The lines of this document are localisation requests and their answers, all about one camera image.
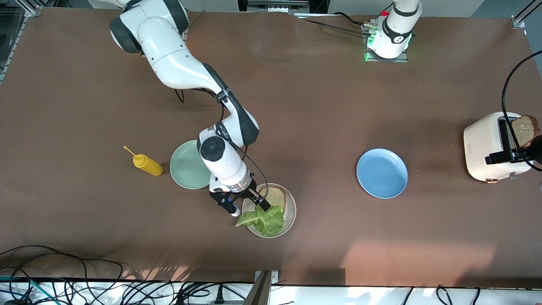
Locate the blue plate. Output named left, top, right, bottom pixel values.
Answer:
left=356, top=148, right=409, bottom=200

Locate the aluminium table edge post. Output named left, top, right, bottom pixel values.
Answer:
left=248, top=270, right=279, bottom=305

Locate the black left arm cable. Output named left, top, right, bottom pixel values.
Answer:
left=501, top=50, right=542, bottom=172

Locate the black base cable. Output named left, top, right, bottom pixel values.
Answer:
left=296, top=12, right=373, bottom=36

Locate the green lettuce leaf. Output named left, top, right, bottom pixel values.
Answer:
left=235, top=205, right=285, bottom=237

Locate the white toaster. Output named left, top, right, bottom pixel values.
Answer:
left=463, top=111, right=534, bottom=183

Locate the teal cable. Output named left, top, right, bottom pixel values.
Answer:
left=0, top=274, right=45, bottom=303

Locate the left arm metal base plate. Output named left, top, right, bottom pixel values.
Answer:
left=361, top=23, right=409, bottom=63

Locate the pale green plate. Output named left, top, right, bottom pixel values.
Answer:
left=169, top=139, right=213, bottom=190

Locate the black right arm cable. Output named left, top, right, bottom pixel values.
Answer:
left=175, top=87, right=270, bottom=188

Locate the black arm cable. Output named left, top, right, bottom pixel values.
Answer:
left=175, top=87, right=270, bottom=188
left=501, top=50, right=542, bottom=172

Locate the black cable loop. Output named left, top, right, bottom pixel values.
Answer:
left=436, top=285, right=481, bottom=305
left=0, top=245, right=124, bottom=293

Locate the aluminium frame corner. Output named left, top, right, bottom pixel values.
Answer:
left=0, top=0, right=44, bottom=85

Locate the beige plate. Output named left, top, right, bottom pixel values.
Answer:
left=241, top=183, right=297, bottom=239

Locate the grey power strip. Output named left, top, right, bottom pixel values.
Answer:
left=248, top=0, right=310, bottom=12

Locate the aluminium frame profile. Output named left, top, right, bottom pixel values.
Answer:
left=511, top=0, right=542, bottom=28

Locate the yellow mustard squeeze bottle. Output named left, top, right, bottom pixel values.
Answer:
left=123, top=145, right=164, bottom=177

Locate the brown bread slice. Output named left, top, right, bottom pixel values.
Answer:
left=512, top=115, right=541, bottom=148
left=258, top=187, right=287, bottom=213

